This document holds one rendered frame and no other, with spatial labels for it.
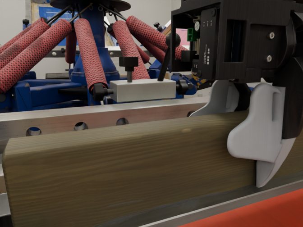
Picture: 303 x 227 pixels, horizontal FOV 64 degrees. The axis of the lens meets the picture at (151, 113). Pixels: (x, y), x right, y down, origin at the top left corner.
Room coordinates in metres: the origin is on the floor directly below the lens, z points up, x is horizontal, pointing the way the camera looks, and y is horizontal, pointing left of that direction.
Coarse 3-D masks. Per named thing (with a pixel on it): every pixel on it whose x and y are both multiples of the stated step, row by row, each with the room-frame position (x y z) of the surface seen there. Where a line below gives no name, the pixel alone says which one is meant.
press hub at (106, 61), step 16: (64, 0) 0.89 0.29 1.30; (80, 0) 0.89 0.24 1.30; (96, 0) 0.89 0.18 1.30; (112, 0) 0.89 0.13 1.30; (96, 16) 0.97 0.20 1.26; (96, 32) 0.97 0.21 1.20; (80, 64) 0.94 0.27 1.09; (112, 64) 0.98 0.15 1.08; (80, 80) 0.91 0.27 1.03; (112, 80) 0.95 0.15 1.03
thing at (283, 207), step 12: (300, 192) 0.29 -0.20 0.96; (252, 204) 0.26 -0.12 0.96; (264, 204) 0.26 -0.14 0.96; (276, 204) 0.26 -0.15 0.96; (288, 204) 0.26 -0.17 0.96; (300, 204) 0.26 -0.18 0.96; (240, 216) 0.24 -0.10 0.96; (252, 216) 0.24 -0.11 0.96; (264, 216) 0.24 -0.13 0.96; (276, 216) 0.24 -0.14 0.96; (288, 216) 0.24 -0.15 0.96; (300, 216) 0.24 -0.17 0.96
